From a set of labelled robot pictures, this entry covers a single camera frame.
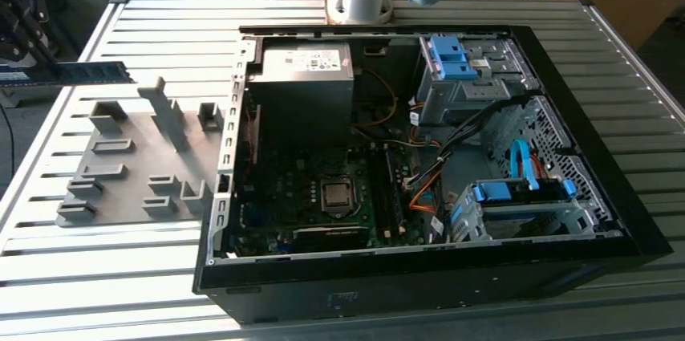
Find blue flat data wire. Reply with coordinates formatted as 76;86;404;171
510;139;541;192

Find orange wires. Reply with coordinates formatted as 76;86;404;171
409;170;445;213

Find black PC case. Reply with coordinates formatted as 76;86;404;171
192;23;674;325

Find multicolour wires white plug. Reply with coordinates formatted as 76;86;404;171
406;96;429;125

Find CPU socket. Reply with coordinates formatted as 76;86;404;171
318;173;358;217

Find empty black RAM slot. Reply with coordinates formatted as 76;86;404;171
366;143;393;238

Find tall silver disk bay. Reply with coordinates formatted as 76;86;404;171
416;35;540;128

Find RAM stick blue label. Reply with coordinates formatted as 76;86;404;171
0;60;136;87

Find blue carrier with disk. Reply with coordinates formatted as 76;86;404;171
473;179;578;208

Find black graphics card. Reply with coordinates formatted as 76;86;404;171
290;223;372;254

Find power supply unit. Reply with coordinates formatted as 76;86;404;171
248;43;357;149

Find silver CPU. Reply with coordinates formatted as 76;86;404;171
324;182;350;205

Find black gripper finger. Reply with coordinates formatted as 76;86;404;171
0;51;40;71
0;0;61;75

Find green motherboard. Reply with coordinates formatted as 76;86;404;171
235;140;429;256

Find low silver disk bay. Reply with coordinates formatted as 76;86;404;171
449;178;625;242

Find installed RAM stick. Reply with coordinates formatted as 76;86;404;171
384;144;406;234

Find yellow wire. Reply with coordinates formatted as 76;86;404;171
350;69;398;130

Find grey parts rack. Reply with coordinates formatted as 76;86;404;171
55;75;225;229

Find black cable bundle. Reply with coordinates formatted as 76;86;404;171
410;102;518;188

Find empty blue disk carrier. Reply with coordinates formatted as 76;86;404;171
426;35;477;80

